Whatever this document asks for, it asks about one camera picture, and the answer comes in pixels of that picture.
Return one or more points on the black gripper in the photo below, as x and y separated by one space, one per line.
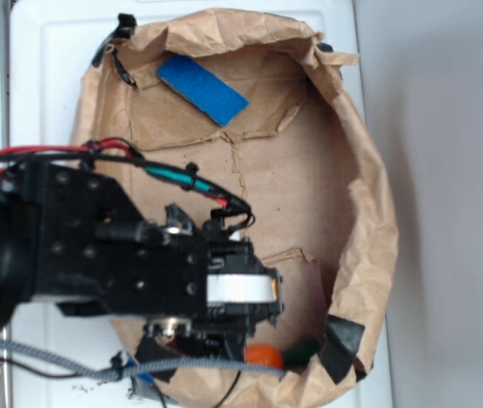
89 250

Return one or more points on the orange toy carrot green top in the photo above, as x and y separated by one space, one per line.
296 356

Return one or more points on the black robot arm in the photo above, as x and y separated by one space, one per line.
74 238

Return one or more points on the blue sponge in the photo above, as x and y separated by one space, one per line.
209 94

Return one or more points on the white plastic tray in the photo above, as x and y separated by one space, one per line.
51 44

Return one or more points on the black tape front right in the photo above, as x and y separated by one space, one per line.
124 31

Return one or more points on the crumpled brown paper bag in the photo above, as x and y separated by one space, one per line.
299 154

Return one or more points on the black tape left rim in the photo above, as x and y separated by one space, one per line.
343 339

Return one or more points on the black tape rim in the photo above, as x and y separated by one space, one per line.
343 339
328 57

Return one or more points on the black tape right rim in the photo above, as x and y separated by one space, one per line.
328 57

